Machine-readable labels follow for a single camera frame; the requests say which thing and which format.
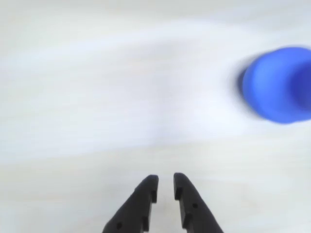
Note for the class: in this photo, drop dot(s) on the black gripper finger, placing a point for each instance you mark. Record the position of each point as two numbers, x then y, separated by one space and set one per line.
139 206
194 211

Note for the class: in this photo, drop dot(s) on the blue rubber duck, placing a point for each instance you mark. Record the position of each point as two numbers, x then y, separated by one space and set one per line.
277 85

